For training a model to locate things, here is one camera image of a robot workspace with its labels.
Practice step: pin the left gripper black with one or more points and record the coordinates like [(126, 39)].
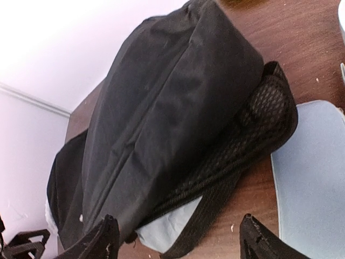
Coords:
[(24, 245)]

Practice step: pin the left aluminium frame post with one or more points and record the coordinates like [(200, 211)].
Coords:
[(35, 101)]

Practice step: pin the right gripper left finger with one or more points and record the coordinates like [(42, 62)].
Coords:
[(100, 242)]

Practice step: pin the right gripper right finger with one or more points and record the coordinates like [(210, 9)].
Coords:
[(256, 241)]

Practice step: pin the white ribbed bowl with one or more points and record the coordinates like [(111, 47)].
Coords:
[(341, 16)]

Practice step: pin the grey cloth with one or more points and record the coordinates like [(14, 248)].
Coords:
[(161, 234)]

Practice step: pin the blue glasses case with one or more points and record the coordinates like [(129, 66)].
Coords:
[(308, 174)]

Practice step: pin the black backpack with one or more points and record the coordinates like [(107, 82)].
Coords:
[(186, 108)]

